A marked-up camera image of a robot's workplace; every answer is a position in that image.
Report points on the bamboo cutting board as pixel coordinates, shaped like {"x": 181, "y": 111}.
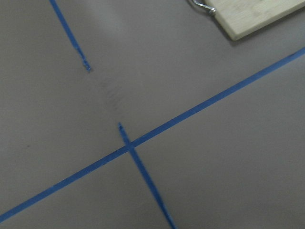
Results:
{"x": 240, "y": 18}

